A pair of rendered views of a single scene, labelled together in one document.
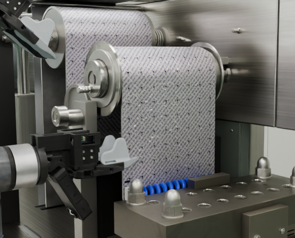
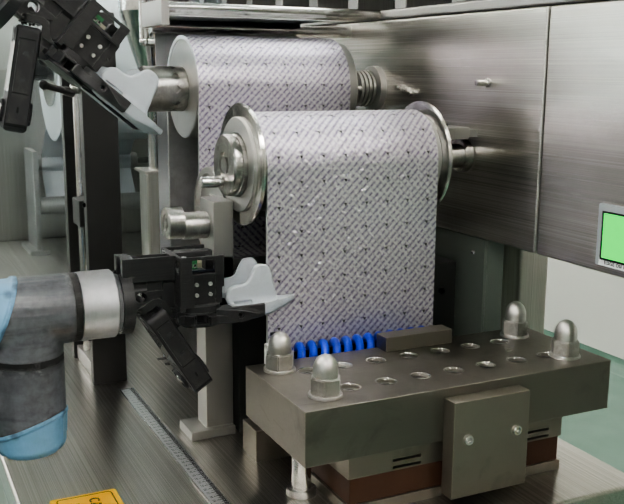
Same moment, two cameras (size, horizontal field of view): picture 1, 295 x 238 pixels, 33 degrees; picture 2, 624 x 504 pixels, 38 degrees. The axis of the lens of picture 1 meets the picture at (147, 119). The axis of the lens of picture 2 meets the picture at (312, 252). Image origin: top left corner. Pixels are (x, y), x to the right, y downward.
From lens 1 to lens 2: 0.19 m
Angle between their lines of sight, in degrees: 9
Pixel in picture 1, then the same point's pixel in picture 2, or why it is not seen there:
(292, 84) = (562, 182)
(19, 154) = (90, 287)
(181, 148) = (372, 281)
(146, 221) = (283, 401)
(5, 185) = (69, 334)
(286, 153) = not seen: outside the picture
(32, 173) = (110, 317)
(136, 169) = (291, 314)
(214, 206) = (401, 383)
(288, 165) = not seen: outside the picture
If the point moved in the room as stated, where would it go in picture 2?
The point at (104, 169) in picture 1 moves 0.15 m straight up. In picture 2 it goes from (228, 314) to (227, 181)
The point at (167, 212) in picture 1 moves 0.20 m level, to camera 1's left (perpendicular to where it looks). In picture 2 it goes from (314, 389) to (128, 379)
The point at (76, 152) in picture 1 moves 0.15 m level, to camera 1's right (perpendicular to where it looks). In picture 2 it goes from (184, 286) to (319, 292)
